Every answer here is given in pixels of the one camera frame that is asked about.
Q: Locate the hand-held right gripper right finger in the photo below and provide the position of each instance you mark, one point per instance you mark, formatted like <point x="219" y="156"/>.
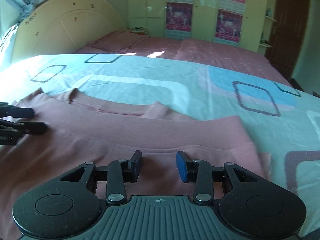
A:
<point x="181" y="166"/>

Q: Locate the stack of papers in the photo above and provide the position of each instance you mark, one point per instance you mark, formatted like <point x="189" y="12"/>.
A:
<point x="139" y="30"/>

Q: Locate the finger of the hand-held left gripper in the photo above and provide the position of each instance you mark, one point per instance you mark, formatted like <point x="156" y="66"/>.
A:
<point x="32" y="128"/>
<point x="22" y="113"/>

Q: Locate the pink long-sleeved sweater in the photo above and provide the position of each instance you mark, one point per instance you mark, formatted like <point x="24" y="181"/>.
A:
<point x="100" y="135"/>

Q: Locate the cream corner shelves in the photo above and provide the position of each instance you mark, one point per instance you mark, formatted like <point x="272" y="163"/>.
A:
<point x="268" y="17"/>

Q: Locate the bed with blue patterned sheet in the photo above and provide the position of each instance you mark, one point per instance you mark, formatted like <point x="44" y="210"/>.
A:
<point x="175" y="80"/>

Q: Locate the pink bed cover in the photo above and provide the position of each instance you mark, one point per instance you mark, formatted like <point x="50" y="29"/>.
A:
<point x="212" y="52"/>

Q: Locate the cream wardrobe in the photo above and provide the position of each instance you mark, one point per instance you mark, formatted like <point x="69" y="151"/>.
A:
<point x="205" y="10"/>

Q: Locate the small blue bottle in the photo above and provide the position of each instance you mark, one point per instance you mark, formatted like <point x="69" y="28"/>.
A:
<point x="269" y="11"/>

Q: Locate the brown wooden door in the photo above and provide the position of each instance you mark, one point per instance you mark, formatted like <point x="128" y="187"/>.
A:
<point x="287" y="25"/>

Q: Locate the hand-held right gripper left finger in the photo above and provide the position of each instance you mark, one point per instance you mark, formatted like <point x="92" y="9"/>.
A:
<point x="136" y="165"/>

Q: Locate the cream round headboard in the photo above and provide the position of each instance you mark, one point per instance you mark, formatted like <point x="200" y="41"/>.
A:
<point x="65" y="25"/>

